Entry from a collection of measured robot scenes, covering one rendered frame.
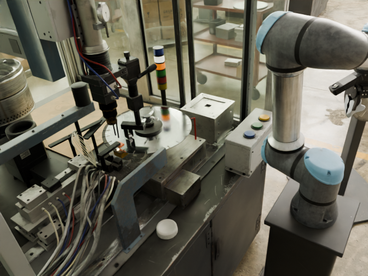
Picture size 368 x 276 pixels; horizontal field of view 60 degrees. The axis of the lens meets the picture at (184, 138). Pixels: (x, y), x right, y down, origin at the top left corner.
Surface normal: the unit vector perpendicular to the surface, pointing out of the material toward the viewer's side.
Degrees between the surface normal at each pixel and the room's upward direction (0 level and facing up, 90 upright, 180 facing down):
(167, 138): 0
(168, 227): 1
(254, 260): 0
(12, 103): 90
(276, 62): 99
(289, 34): 63
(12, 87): 90
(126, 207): 90
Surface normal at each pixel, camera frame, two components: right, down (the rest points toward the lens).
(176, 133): -0.07, -0.83
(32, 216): 0.82, 0.28
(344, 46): 0.11, 0.27
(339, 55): 0.04, 0.61
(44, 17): -0.57, 0.49
